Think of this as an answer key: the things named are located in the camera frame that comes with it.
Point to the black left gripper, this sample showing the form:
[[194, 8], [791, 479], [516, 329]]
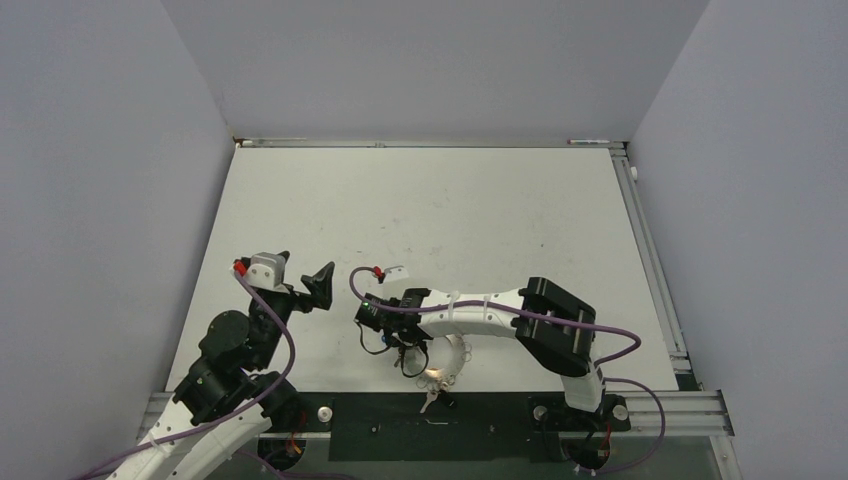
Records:
[[319, 285]]

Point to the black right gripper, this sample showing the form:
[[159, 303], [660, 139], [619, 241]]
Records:
[[393, 340]]

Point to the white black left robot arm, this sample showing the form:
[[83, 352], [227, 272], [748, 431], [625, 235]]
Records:
[[229, 393]]

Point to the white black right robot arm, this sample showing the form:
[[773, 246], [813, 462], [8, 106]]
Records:
[[428, 330]]

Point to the black key tag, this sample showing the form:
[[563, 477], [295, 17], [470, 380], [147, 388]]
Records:
[[447, 399]]

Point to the pink white marker pen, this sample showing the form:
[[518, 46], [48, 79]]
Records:
[[589, 142]]

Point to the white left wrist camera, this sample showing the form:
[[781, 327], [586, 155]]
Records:
[[260, 271]]

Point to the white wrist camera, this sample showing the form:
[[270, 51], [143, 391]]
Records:
[[260, 271], [390, 274]]

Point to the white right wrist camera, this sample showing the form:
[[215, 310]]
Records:
[[390, 274]]

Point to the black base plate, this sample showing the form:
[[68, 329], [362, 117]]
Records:
[[536, 426]]

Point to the aluminium back rail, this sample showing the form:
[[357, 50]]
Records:
[[419, 143]]

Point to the aluminium rail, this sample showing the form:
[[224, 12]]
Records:
[[419, 143], [658, 286]]

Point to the aluminium right side rail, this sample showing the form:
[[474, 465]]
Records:
[[658, 286]]

